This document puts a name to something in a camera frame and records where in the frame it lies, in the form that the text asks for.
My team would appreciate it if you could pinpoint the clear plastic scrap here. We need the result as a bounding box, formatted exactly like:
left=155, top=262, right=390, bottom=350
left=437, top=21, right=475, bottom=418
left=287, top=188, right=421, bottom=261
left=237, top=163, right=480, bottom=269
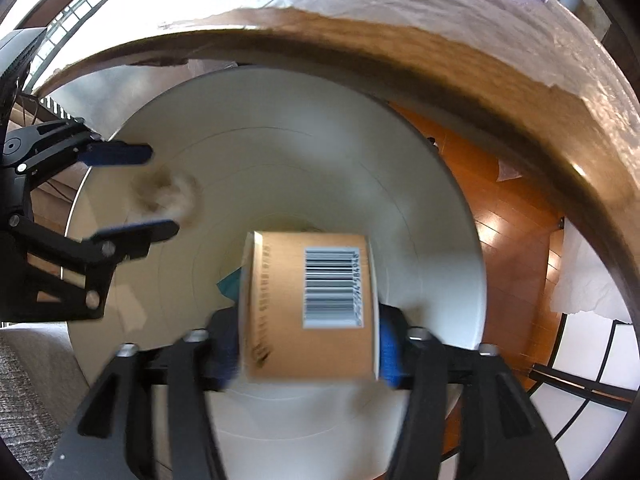
left=496, top=159, right=525, bottom=183

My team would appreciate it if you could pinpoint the cardboard box with barcode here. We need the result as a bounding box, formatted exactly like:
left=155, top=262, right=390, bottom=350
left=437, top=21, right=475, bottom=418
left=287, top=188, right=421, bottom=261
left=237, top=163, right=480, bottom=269
left=239, top=231, right=383, bottom=381

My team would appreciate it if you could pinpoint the tissue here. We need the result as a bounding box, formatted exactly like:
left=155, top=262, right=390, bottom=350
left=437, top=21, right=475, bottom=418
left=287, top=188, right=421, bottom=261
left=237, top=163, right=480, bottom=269
left=131, top=167, right=203, bottom=226

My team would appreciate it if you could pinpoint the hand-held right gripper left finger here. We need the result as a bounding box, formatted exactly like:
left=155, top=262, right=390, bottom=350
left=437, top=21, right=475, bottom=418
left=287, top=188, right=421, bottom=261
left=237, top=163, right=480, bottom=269
left=45, top=310, right=243, bottom=480

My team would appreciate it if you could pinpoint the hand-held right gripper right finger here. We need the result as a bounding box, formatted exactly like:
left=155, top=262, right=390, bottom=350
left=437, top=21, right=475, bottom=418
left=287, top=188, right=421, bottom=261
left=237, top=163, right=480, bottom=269
left=377, top=305, right=571, bottom=480

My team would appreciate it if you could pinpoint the white trash bin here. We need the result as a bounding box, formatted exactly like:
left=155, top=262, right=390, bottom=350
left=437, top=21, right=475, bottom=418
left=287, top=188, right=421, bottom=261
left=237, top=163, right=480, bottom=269
left=62, top=69, right=488, bottom=480

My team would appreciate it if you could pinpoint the grey rug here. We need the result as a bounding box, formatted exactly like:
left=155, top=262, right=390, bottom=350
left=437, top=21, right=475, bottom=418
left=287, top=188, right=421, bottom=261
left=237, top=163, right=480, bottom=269
left=0, top=322, right=96, bottom=480

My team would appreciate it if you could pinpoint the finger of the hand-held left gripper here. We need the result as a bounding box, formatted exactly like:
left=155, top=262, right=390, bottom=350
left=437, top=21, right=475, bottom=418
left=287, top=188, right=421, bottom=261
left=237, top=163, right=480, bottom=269
left=10, top=215, right=181, bottom=322
left=4, top=119, right=153, bottom=188

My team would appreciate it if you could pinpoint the window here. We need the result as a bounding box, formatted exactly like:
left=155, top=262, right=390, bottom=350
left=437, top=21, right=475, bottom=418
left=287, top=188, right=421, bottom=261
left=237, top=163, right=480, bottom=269
left=25, top=0, right=151, bottom=86

